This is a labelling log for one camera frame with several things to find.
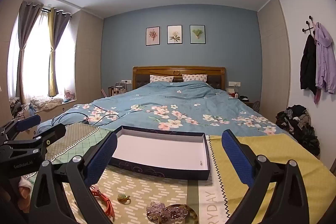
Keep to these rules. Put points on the white flower framed picture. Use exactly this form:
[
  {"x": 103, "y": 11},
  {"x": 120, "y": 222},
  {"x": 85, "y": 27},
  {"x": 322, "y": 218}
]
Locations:
[{"x": 174, "y": 34}]

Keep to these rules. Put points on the green lattice blanket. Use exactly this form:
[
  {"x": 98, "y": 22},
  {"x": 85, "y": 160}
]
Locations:
[{"x": 78, "y": 137}]

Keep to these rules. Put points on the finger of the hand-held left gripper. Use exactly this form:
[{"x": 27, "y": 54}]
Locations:
[
  {"x": 27, "y": 122},
  {"x": 53, "y": 132}
]

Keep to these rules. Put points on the pile of dark clothes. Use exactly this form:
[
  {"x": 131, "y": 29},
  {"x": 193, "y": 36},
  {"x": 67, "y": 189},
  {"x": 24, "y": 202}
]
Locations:
[{"x": 302, "y": 124}]

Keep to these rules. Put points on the bed with floral blue duvet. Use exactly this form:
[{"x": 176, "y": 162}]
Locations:
[{"x": 183, "y": 99}]

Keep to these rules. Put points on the white wall socket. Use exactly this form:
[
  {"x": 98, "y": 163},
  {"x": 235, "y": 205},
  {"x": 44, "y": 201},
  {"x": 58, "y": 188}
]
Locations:
[
  {"x": 232, "y": 83},
  {"x": 126, "y": 81}
]

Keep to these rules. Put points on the yellow and grey curtain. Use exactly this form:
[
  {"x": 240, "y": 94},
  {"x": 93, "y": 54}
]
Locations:
[{"x": 53, "y": 66}]

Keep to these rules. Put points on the dark bedside table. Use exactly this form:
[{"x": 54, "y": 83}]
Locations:
[{"x": 246, "y": 100}]

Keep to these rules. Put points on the tortoiseshell bangle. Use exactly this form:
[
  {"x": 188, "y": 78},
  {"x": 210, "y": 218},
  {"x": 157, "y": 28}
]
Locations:
[{"x": 193, "y": 211}]

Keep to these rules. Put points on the green leaf framed picture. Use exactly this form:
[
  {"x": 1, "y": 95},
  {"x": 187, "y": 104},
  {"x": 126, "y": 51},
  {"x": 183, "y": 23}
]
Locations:
[{"x": 197, "y": 34}]

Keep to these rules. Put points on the orange smart watch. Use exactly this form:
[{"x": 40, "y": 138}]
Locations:
[{"x": 105, "y": 199}]

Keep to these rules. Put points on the wooden headboard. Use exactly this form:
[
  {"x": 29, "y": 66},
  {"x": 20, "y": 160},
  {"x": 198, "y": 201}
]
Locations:
[{"x": 178, "y": 71}]

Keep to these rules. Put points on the beige wardrobe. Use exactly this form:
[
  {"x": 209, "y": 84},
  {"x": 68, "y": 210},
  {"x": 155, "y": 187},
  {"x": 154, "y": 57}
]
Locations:
[
  {"x": 88, "y": 61},
  {"x": 274, "y": 69}
]

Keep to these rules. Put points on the dotted white pillow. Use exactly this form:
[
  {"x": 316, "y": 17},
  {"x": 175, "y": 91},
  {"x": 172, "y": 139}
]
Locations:
[
  {"x": 161, "y": 79},
  {"x": 195, "y": 77}
]

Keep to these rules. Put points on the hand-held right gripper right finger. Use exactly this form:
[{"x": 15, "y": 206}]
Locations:
[{"x": 236, "y": 158}]

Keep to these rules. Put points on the dark blue cardboard tray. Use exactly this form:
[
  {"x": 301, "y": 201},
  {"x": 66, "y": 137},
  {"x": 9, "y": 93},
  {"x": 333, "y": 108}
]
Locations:
[{"x": 157, "y": 150}]

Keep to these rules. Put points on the pink flower framed picture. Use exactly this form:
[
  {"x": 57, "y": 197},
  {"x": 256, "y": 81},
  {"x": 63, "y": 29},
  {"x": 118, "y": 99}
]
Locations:
[{"x": 153, "y": 36}]

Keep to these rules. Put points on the purple jacket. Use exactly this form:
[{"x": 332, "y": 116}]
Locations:
[{"x": 324, "y": 56}]

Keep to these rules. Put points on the small pink fan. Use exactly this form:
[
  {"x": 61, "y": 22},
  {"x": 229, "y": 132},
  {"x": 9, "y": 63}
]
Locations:
[{"x": 69, "y": 95}]

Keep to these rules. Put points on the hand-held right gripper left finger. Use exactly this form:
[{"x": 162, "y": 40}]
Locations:
[{"x": 101, "y": 159}]

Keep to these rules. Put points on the black wall coat rack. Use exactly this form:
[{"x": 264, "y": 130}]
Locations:
[{"x": 311, "y": 26}]

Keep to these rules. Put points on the pile of light laundry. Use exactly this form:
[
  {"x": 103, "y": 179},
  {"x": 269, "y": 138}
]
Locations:
[{"x": 47, "y": 103}]

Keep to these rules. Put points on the black jacket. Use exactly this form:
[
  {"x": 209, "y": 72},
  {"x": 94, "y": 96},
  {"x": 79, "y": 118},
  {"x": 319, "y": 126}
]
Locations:
[{"x": 308, "y": 64}]

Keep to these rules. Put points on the bedside clutter of bottles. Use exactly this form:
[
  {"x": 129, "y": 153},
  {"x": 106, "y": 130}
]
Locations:
[{"x": 116, "y": 88}]

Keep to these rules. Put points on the person's left hand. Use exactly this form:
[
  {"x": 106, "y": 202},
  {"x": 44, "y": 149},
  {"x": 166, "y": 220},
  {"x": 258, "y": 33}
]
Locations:
[{"x": 25, "y": 188}]

